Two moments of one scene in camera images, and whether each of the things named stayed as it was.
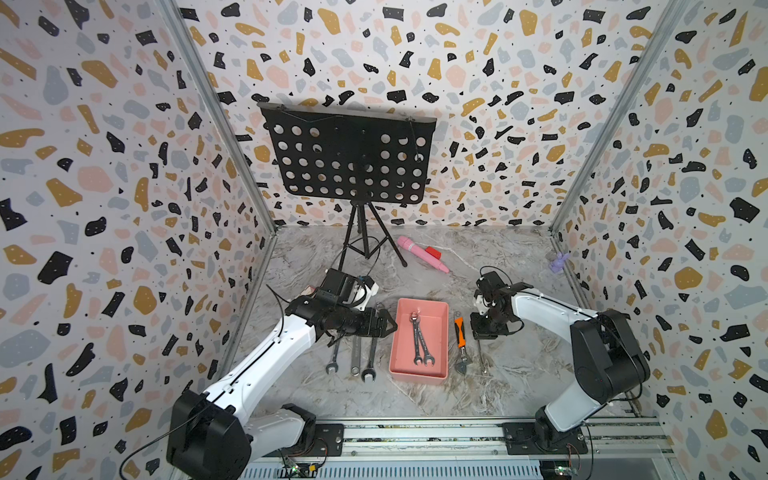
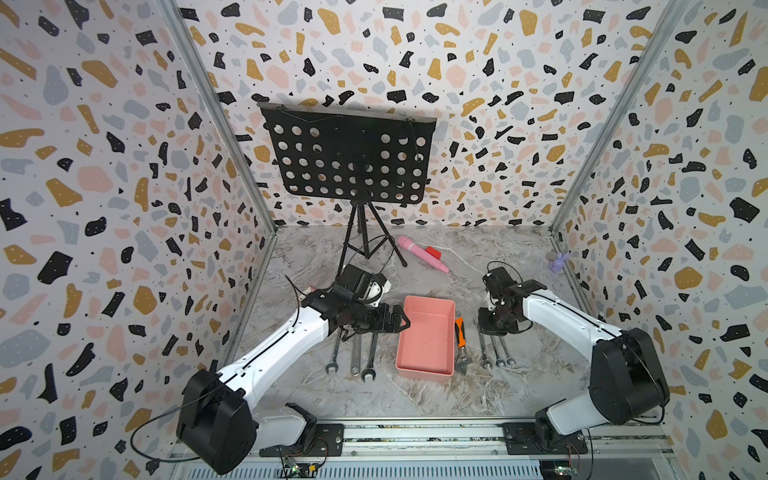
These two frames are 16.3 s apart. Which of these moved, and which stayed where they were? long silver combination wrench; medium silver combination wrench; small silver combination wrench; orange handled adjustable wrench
Moved: small silver combination wrench
Stayed: medium silver combination wrench; orange handled adjustable wrench; long silver combination wrench
